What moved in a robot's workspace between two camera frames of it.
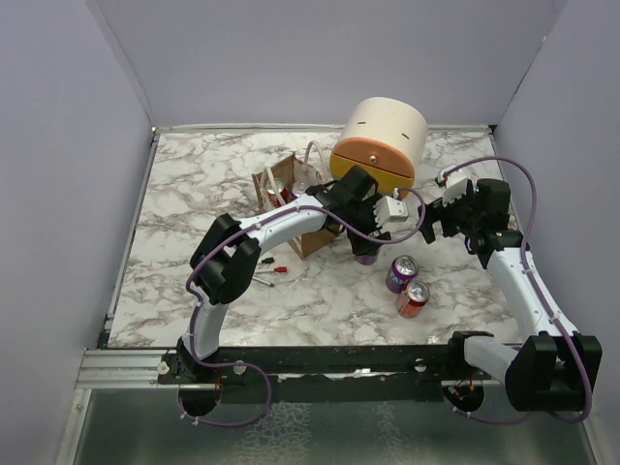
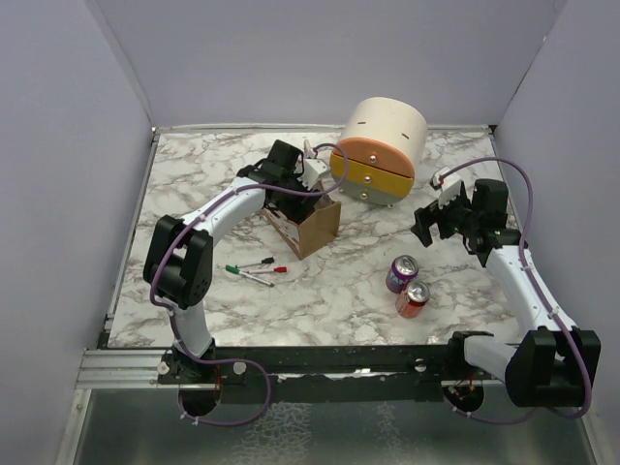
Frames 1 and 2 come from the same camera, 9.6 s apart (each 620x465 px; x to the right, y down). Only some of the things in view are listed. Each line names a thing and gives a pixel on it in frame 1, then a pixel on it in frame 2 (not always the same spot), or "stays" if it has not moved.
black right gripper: [435, 211] stays
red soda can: [412, 301] stays
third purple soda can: [403, 268] stays
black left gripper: [362, 245] to [295, 209]
